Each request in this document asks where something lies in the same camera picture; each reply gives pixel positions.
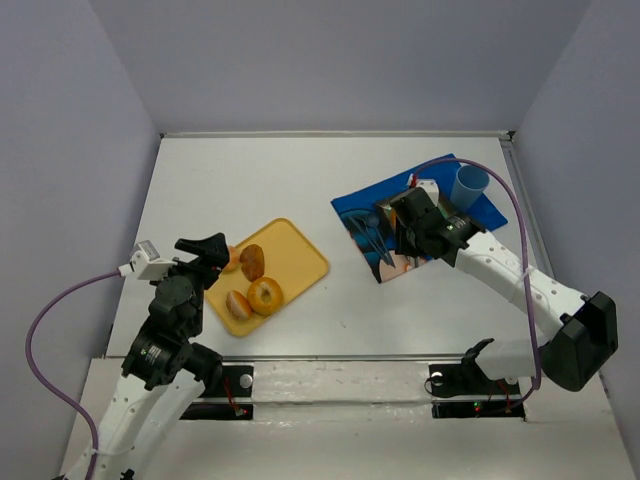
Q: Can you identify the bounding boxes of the metal tongs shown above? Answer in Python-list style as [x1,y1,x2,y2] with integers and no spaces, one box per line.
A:
[404,255,420,272]

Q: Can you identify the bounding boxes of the brown glazed bread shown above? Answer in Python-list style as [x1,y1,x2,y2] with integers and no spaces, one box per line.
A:
[389,210,398,231]

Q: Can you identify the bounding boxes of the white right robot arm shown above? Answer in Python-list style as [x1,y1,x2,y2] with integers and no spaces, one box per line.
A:
[390,186,618,392]

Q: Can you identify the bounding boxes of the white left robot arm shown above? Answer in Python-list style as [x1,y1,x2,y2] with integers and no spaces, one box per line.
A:
[64,233,229,479]

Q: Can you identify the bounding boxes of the brown oblong bread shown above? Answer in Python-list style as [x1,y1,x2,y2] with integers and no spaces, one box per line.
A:
[239,244,265,282]

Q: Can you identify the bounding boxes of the small orange bun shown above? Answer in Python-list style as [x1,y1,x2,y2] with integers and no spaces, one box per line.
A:
[222,245,240,273]

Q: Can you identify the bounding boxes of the green square plate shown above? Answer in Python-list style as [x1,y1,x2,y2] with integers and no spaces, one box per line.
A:
[374,192,474,262]

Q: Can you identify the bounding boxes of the blue plastic knife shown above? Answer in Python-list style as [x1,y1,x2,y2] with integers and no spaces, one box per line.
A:
[369,215,393,265]

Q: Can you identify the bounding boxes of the blue printed placemat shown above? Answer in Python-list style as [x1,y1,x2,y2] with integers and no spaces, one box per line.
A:
[331,152,509,285]

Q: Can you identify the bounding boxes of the blue plastic spoon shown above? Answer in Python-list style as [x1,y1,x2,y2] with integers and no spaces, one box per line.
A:
[365,212,394,266]

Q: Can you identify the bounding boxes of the golden bagel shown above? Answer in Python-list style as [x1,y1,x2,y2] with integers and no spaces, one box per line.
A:
[247,277,284,317]

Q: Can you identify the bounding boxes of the white round bun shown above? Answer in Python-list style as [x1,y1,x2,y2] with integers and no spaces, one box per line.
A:
[225,290,253,321]

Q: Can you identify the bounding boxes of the light blue plastic cup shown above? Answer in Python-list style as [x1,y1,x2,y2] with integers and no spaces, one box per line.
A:
[450,164,490,211]

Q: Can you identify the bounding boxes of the blue plastic fork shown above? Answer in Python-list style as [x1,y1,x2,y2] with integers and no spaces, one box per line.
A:
[348,215,387,263]

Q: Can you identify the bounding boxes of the yellow plastic tray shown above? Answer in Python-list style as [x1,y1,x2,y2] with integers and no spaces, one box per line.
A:
[205,218,329,337]

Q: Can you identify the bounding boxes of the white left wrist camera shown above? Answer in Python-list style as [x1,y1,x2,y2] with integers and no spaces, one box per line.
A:
[117,240,177,281]

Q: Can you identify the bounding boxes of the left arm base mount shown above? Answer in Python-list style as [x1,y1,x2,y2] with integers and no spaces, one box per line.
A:
[181,364,254,421]

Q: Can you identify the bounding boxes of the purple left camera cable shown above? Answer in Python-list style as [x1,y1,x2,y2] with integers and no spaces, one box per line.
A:
[24,267,121,480]

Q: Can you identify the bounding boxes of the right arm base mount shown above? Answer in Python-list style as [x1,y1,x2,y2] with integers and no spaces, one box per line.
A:
[423,338,526,420]

